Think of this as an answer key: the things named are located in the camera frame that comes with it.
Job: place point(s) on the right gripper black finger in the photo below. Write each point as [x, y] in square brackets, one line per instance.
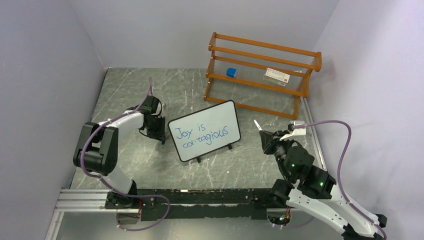
[268, 141]
[281, 134]

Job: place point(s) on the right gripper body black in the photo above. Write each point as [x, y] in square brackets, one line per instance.
[281, 147]

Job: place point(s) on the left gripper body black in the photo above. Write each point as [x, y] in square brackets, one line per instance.
[156, 129]

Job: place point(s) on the white blue marker pen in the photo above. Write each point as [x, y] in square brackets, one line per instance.
[257, 125]

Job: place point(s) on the small whiteboard black frame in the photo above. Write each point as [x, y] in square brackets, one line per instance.
[205, 130]

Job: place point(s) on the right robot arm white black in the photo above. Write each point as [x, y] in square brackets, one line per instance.
[306, 187]

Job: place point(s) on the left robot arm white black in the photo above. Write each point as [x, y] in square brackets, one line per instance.
[97, 148]

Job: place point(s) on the orange wooden shelf rack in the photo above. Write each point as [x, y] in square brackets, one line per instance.
[251, 58]

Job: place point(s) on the white red box on shelf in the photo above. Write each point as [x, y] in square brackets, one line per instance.
[276, 77]

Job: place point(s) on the blue eraser on shelf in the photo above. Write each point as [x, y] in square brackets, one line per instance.
[231, 72]

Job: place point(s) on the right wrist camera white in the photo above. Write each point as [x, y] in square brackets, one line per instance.
[296, 128]

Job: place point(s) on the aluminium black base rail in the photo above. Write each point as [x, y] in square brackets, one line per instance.
[253, 203]

